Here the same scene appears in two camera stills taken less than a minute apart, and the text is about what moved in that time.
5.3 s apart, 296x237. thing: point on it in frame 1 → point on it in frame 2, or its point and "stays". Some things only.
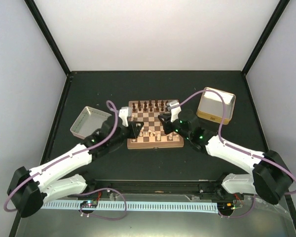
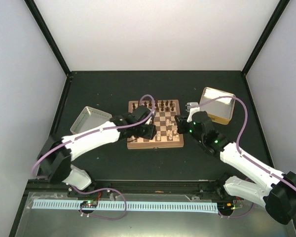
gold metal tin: (211, 107) stays
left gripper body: (130, 135) → (144, 134)
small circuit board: (92, 204) stays
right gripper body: (168, 130) → (182, 129)
